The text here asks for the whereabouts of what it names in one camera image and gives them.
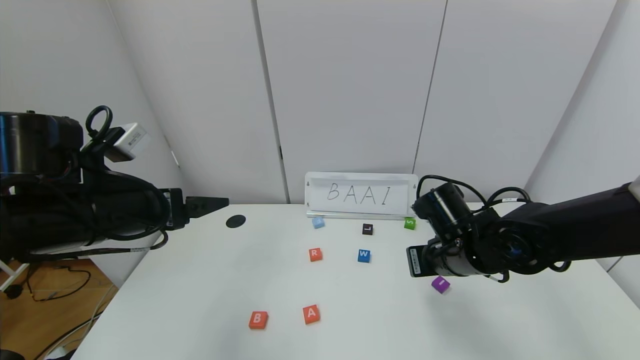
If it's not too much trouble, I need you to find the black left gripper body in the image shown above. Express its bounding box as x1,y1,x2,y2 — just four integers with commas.
94,187,187,241

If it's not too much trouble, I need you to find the white BAAI sign board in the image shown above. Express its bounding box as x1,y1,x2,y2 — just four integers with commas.
305,172,419,220

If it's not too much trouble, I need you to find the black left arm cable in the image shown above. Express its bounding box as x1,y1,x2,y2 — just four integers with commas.
0,105,172,262

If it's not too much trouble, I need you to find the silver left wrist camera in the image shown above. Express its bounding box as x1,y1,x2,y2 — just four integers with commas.
114,122,151,163

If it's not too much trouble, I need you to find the white floor cable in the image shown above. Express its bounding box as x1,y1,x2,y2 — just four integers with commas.
35,285,119,360

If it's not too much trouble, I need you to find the black floor cable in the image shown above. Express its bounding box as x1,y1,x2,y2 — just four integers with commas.
4,262,93,304

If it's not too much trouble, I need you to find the black right camera cable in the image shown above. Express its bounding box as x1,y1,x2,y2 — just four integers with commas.
417,174,573,284

